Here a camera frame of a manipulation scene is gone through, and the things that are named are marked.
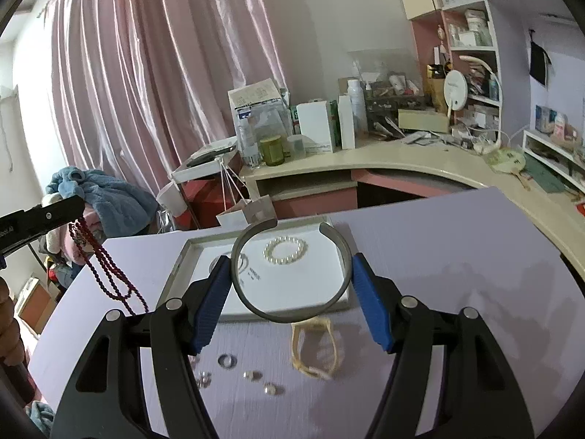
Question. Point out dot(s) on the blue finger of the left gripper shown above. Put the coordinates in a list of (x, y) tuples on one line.
[(22, 227)]

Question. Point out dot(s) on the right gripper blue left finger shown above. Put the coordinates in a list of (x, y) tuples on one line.
[(206, 317)]

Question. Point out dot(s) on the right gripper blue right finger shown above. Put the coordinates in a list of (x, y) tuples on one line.
[(377, 299)]

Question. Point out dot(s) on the silver cuff bangle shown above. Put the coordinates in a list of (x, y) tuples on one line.
[(299, 288)]

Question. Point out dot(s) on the crystal cluster earrings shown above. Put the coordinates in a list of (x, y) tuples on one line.
[(202, 377)]

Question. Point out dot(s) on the yellow wrist watch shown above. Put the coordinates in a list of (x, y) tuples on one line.
[(314, 350)]

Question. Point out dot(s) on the pearl earring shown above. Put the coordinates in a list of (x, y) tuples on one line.
[(271, 389), (252, 376)]

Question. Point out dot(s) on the thin silver hoop bangle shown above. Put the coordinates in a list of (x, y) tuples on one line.
[(241, 265)]

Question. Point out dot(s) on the person's left hand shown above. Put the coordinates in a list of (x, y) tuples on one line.
[(12, 350)]

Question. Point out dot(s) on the pink folded blanket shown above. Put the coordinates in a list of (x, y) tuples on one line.
[(73, 245)]

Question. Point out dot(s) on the grey shallow tray box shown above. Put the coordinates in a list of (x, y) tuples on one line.
[(196, 254)]

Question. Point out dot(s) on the white paper gift bag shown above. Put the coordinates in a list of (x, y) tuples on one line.
[(238, 209)]

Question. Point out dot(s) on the blue fleece blanket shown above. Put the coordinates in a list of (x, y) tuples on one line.
[(123, 209)]

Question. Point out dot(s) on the white paper cup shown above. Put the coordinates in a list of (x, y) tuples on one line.
[(170, 198)]

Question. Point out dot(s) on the white storage box stand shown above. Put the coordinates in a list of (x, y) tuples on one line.
[(206, 161)]

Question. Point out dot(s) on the green glass jar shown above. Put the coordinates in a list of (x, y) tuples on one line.
[(272, 150)]

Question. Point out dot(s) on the tall narrow white box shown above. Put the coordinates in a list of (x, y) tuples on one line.
[(346, 122)]

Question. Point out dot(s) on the curved beige desk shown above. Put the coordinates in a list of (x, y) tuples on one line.
[(554, 215)]

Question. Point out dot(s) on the green round hand fan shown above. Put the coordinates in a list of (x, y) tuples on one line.
[(509, 162)]

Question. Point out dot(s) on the white carton box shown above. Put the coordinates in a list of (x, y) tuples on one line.
[(315, 121)]

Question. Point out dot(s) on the clear plastic medical bag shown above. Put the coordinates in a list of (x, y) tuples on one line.
[(259, 110)]

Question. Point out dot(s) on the white spray bottle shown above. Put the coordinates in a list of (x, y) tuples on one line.
[(357, 99)]

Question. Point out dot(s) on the pink satin curtain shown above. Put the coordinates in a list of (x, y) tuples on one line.
[(134, 87)]

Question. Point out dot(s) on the round white vanity mirror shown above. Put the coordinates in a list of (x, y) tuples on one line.
[(455, 92)]

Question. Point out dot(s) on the pink white bookshelf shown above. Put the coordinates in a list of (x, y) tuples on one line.
[(498, 32)]

